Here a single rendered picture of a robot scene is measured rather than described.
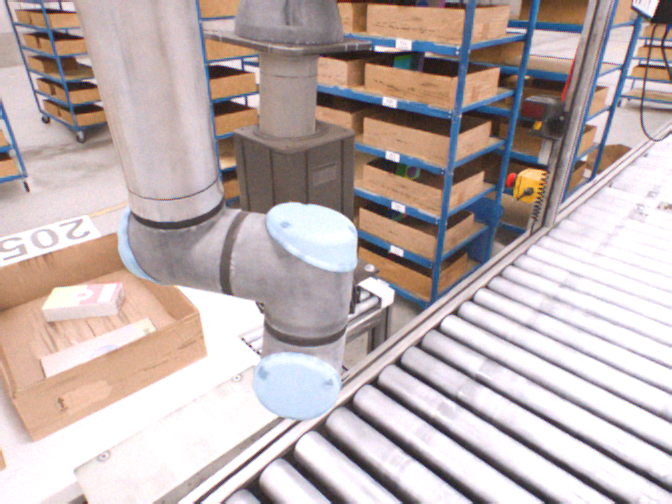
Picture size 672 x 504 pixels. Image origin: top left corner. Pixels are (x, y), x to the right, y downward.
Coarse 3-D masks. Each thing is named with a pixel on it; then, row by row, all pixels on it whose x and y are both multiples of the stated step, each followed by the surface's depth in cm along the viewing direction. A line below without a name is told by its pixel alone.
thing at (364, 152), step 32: (512, 32) 178; (352, 96) 185; (384, 96) 174; (512, 96) 187; (512, 128) 191; (416, 160) 175; (448, 160) 165; (448, 192) 170; (480, 192) 199; (480, 224) 217; (416, 256) 193; (448, 256) 196; (448, 288) 208
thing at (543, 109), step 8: (536, 96) 111; (544, 96) 111; (552, 96) 111; (528, 104) 109; (536, 104) 108; (544, 104) 107; (552, 104) 108; (560, 104) 111; (528, 112) 109; (536, 112) 108; (544, 112) 107; (552, 112) 109; (560, 112) 113; (536, 120) 109; (544, 120) 108; (552, 120) 113; (536, 128) 113; (544, 128) 114; (536, 136) 115
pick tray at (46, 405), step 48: (96, 240) 102; (0, 288) 93; (48, 288) 99; (144, 288) 101; (0, 336) 88; (48, 336) 88; (96, 336) 88; (144, 336) 74; (192, 336) 80; (48, 384) 67; (96, 384) 72; (144, 384) 78; (48, 432) 70
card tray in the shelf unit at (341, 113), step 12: (324, 96) 235; (336, 96) 235; (324, 108) 203; (336, 108) 237; (348, 108) 232; (360, 108) 227; (372, 108) 202; (384, 108) 209; (324, 120) 205; (336, 120) 201; (348, 120) 196; (360, 120) 199; (360, 132) 202
